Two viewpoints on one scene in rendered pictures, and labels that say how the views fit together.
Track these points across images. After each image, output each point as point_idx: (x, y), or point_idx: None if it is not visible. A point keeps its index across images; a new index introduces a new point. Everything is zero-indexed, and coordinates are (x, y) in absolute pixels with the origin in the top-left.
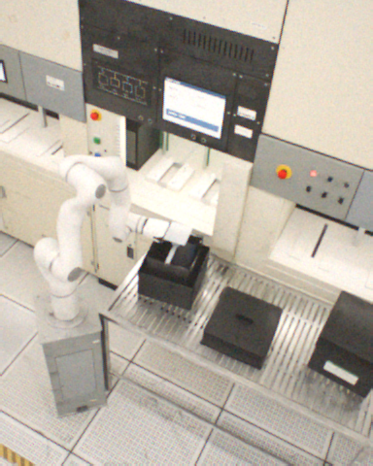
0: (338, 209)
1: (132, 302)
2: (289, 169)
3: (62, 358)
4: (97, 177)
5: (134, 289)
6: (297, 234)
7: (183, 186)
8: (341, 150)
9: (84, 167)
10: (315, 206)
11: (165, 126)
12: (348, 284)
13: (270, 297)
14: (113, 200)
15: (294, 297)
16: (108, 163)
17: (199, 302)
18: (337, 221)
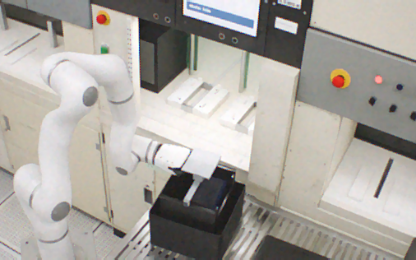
0: (410, 127)
1: (143, 254)
2: (348, 75)
3: None
4: (86, 76)
5: (146, 239)
6: (357, 169)
7: (213, 111)
8: (413, 47)
9: (71, 65)
10: (381, 125)
11: (186, 25)
12: None
13: (323, 249)
14: (113, 116)
15: (353, 248)
16: (104, 62)
17: (230, 256)
18: (404, 155)
